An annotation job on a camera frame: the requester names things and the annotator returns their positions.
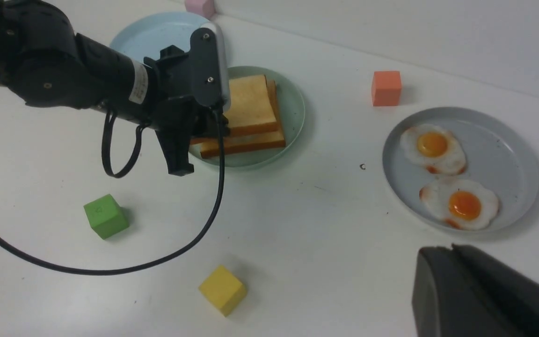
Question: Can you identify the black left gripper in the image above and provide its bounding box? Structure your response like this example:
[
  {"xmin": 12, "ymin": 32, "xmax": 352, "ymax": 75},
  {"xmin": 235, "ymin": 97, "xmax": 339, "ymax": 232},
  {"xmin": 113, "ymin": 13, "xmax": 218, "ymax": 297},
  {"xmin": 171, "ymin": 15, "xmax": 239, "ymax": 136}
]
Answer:
[{"xmin": 76, "ymin": 34, "xmax": 229, "ymax": 177}]

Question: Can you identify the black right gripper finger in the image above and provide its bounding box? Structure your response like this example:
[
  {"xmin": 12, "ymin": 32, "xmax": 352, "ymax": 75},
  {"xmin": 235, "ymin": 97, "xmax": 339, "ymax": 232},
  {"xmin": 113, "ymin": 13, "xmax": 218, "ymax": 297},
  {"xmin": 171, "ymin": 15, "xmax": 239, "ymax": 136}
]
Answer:
[{"xmin": 411, "ymin": 245, "xmax": 539, "ymax": 337}]

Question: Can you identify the toast slice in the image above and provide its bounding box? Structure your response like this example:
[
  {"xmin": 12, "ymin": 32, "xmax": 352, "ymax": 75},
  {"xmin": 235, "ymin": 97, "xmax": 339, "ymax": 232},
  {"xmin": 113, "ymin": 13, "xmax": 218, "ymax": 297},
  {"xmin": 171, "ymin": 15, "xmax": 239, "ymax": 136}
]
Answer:
[
  {"xmin": 223, "ymin": 99, "xmax": 286, "ymax": 155},
  {"xmin": 190, "ymin": 75, "xmax": 279, "ymax": 145}
]

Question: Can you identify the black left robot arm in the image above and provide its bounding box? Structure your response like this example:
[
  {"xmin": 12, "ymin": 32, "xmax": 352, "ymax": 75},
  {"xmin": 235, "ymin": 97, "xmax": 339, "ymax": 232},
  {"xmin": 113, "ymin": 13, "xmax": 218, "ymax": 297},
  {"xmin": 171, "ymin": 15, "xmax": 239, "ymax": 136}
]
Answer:
[{"xmin": 0, "ymin": 0, "xmax": 231, "ymax": 178}]

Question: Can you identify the right fried egg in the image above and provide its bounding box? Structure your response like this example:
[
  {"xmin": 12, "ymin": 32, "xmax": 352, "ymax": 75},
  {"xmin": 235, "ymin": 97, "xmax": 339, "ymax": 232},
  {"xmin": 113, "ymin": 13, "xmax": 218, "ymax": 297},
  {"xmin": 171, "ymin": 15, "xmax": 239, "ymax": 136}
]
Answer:
[{"xmin": 419, "ymin": 176, "xmax": 500, "ymax": 231}]

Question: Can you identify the fried egg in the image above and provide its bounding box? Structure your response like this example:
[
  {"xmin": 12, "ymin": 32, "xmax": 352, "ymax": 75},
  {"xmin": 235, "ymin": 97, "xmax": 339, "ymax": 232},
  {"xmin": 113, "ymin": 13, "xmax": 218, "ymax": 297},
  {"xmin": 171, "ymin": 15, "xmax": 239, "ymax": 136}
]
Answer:
[
  {"xmin": 419, "ymin": 176, "xmax": 500, "ymax": 231},
  {"xmin": 400, "ymin": 124, "xmax": 467, "ymax": 176}
]

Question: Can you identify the green cube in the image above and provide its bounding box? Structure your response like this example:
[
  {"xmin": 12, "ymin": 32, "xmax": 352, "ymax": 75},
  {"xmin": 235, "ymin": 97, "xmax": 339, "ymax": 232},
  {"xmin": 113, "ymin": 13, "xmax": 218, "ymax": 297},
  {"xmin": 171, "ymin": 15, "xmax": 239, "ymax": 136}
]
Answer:
[{"xmin": 83, "ymin": 194, "xmax": 129, "ymax": 240}]

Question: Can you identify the light blue plate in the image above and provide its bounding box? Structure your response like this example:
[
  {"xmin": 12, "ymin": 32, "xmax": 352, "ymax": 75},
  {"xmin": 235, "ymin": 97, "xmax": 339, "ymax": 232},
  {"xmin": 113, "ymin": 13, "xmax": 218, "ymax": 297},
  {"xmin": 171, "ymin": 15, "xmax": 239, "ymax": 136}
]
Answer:
[{"xmin": 109, "ymin": 12, "xmax": 210, "ymax": 62}]

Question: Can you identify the mint green plate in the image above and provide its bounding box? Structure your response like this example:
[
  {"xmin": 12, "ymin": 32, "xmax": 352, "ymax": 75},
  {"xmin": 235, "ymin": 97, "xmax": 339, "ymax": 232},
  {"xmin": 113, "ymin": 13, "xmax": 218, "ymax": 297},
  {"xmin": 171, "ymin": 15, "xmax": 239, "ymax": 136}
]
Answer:
[{"xmin": 188, "ymin": 66, "xmax": 306, "ymax": 169}]

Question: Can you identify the pink cube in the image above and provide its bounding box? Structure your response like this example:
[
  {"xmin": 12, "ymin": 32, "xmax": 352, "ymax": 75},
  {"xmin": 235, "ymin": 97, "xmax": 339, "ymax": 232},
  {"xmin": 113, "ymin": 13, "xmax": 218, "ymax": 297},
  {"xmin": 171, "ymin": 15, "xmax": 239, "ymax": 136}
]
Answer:
[{"xmin": 184, "ymin": 0, "xmax": 216, "ymax": 20}]

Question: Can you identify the grey plate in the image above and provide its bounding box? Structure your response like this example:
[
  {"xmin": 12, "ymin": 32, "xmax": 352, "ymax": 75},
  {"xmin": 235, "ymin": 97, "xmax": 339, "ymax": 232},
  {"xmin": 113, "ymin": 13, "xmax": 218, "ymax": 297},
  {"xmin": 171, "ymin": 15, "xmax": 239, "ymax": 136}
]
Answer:
[{"xmin": 381, "ymin": 107, "xmax": 539, "ymax": 234}]

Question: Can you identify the left fried egg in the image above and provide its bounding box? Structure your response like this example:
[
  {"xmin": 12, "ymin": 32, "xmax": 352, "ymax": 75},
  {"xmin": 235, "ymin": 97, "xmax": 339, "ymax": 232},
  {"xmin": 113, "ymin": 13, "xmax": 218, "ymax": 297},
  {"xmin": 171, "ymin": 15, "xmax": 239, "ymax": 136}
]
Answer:
[{"xmin": 400, "ymin": 124, "xmax": 467, "ymax": 176}]

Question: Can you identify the yellow cube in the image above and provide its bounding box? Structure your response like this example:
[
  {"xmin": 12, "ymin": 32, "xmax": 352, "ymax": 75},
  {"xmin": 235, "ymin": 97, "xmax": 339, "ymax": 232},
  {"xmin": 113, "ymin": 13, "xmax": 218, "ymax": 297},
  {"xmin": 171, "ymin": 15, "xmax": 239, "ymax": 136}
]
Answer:
[{"xmin": 198, "ymin": 265, "xmax": 248, "ymax": 316}]

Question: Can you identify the orange cube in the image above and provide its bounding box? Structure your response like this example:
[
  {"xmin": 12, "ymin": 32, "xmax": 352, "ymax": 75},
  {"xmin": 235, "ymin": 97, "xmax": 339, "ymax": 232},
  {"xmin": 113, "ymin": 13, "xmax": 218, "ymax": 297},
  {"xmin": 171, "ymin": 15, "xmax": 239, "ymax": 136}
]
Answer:
[{"xmin": 371, "ymin": 71, "xmax": 402, "ymax": 107}]

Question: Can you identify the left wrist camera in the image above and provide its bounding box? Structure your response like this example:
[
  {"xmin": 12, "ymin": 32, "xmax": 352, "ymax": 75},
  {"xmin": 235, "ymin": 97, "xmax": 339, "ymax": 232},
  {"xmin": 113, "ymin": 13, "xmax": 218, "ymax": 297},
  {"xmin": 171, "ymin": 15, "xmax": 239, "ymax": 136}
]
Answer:
[{"xmin": 189, "ymin": 22, "xmax": 231, "ymax": 113}]

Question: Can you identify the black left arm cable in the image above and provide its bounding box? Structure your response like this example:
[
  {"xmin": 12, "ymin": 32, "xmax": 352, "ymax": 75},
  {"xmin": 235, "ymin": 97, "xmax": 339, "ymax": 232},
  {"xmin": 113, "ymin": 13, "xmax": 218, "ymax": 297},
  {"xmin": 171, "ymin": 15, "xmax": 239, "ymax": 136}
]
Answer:
[{"xmin": 0, "ymin": 105, "xmax": 227, "ymax": 276}]

